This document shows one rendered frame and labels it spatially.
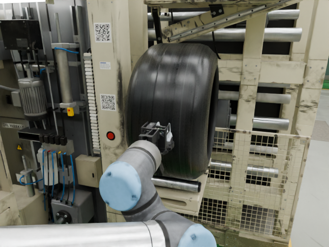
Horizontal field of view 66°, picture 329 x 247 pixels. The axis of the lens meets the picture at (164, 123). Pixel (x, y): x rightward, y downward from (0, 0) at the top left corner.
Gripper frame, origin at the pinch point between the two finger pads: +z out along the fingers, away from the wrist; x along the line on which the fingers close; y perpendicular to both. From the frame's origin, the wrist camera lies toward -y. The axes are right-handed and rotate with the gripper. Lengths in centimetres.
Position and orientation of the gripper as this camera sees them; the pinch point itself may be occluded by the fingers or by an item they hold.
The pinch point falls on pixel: (166, 134)
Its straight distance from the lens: 84.2
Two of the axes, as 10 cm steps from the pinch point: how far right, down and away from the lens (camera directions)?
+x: -9.6, -0.9, 2.7
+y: 0.0, -9.4, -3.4
